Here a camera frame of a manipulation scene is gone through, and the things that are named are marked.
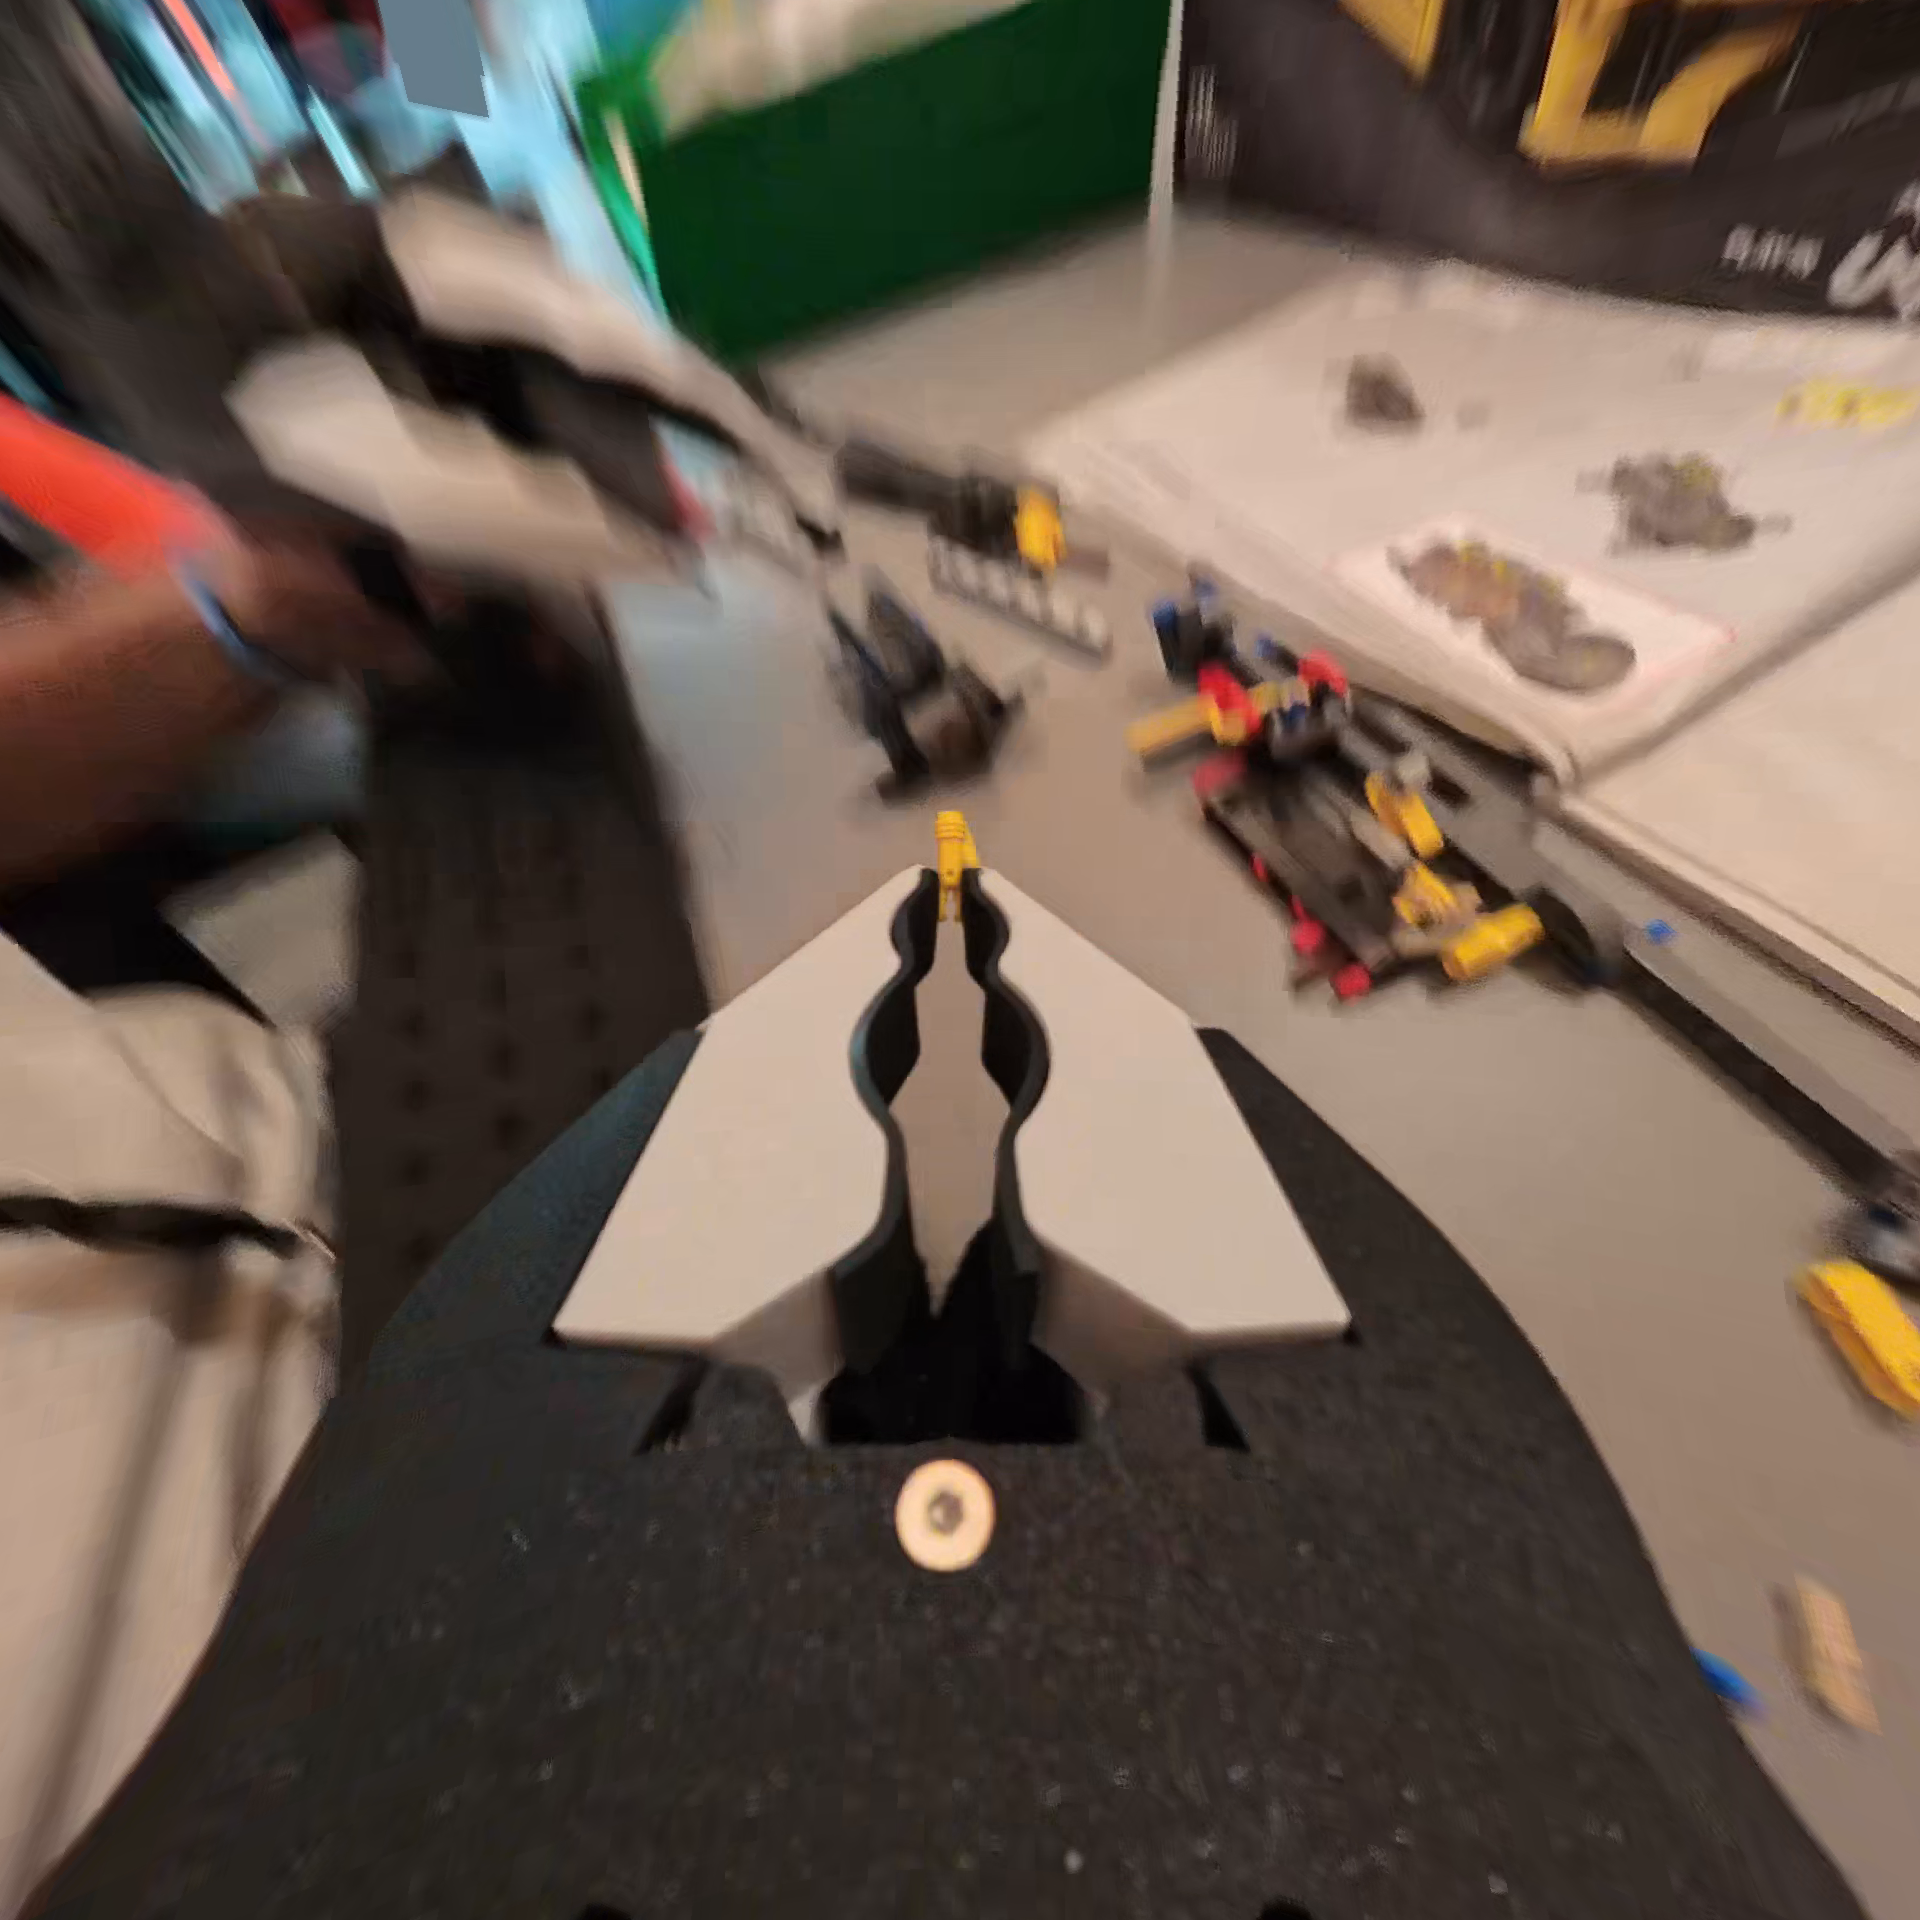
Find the blue wristband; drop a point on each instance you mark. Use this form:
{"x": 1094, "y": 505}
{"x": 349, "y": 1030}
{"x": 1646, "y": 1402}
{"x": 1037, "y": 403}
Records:
{"x": 221, "y": 622}

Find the green storage bin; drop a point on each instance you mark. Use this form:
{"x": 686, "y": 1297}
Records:
{"x": 901, "y": 195}

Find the yellow lego connector block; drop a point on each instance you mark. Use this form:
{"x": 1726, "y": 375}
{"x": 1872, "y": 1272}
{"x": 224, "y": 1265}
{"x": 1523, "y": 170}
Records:
{"x": 1861, "y": 1336}

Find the orange object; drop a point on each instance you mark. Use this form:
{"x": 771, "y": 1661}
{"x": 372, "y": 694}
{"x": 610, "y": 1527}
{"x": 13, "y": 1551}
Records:
{"x": 90, "y": 495}

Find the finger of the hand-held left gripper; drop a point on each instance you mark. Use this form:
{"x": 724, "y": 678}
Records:
{"x": 524, "y": 285}
{"x": 421, "y": 465}

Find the single yellow lego pin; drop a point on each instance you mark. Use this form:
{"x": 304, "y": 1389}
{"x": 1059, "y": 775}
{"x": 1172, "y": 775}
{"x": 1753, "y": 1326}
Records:
{"x": 954, "y": 855}

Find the black lego set box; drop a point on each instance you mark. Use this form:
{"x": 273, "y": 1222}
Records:
{"x": 1348, "y": 135}

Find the light grey lego beam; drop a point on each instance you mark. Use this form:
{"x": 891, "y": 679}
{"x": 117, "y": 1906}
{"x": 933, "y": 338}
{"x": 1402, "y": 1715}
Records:
{"x": 1020, "y": 608}

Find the long blue lego pin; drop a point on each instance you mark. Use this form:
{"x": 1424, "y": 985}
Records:
{"x": 1724, "y": 1680}

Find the lego gear axle assembly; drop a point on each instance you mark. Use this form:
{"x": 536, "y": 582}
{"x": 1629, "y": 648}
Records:
{"x": 930, "y": 704}

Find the grey black lego chassis assembly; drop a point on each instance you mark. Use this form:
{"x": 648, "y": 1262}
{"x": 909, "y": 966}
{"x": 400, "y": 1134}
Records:
{"x": 1318, "y": 840}

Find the person's left forearm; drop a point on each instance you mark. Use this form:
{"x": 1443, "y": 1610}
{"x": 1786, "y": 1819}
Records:
{"x": 106, "y": 720}

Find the person's left hand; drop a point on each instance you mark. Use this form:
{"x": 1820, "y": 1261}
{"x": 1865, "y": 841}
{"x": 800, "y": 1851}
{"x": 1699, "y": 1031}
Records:
{"x": 322, "y": 616}

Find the tan lego pin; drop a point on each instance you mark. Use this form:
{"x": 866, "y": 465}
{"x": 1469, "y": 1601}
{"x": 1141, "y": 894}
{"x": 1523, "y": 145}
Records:
{"x": 1822, "y": 1650}

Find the lego instruction booklet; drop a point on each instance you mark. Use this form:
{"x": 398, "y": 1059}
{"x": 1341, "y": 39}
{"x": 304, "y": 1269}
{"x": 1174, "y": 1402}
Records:
{"x": 1500, "y": 451}

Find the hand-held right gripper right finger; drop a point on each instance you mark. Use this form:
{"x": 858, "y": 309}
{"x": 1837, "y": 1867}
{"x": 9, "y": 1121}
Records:
{"x": 1155, "y": 1185}

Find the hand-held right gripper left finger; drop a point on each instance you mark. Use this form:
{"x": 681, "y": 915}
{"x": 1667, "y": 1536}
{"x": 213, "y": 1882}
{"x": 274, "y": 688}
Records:
{"x": 750, "y": 1185}

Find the bundle of black lego beams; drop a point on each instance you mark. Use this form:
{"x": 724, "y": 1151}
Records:
{"x": 930, "y": 487}

